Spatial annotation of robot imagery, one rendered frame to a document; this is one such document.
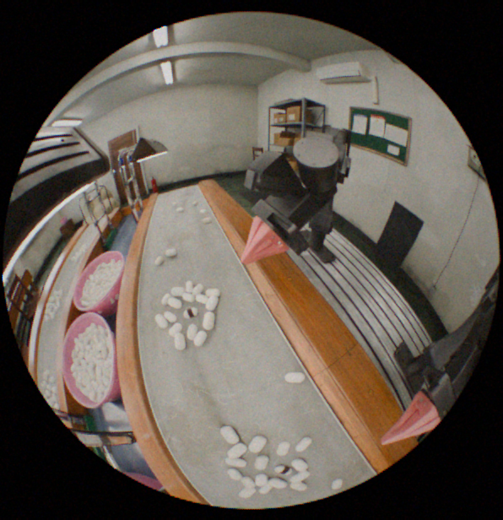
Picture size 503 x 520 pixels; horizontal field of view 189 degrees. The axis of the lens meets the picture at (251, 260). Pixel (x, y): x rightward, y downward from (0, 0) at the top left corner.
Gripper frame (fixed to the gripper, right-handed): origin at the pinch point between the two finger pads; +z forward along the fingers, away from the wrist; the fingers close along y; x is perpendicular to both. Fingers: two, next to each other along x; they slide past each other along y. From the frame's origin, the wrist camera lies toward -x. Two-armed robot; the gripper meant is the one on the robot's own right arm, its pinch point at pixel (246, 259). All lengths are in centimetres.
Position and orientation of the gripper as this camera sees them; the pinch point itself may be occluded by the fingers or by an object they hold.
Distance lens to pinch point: 27.4
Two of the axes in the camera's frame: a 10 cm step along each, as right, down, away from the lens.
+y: 4.1, 6.2, -6.6
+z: -6.9, 6.9, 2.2
